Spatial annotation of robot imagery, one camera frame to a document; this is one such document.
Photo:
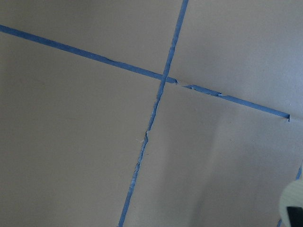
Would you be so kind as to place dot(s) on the white mug dark inside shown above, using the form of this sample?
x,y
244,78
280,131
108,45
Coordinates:
x,y
291,204

